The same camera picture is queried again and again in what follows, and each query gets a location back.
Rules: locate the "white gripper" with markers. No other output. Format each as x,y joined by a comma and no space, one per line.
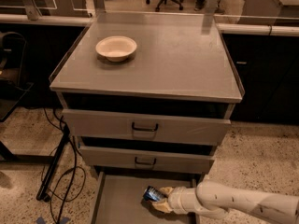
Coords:
176,199

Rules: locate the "blue pepsi can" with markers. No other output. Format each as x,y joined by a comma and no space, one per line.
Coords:
152,194

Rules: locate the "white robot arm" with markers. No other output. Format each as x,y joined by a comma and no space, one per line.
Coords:
214,200

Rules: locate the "grey open bottom drawer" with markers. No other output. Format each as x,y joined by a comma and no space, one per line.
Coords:
119,197

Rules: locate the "grey middle drawer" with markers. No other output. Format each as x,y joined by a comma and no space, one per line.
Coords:
102,154

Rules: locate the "grey drawer cabinet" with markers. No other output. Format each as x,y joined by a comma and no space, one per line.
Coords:
180,68

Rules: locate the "grey top drawer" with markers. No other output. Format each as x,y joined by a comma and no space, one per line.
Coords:
143,127

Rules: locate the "black stand leg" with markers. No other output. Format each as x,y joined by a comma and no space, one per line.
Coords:
42,193

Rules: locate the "white paper bowl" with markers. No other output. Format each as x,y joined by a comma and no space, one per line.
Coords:
116,48

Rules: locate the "dark chair at left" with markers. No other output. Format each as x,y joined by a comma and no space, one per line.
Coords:
13,77

